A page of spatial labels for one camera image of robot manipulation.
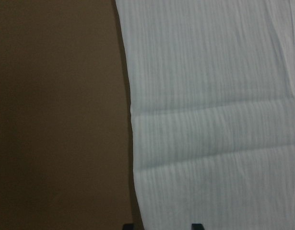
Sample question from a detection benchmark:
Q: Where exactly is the light blue button shirt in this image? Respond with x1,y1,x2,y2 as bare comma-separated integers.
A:
116,0,295,230

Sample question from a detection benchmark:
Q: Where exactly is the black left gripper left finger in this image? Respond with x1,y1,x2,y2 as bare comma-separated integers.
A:
122,223,135,230

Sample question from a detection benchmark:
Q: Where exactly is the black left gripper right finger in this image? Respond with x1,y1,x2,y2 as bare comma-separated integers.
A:
191,223,204,230

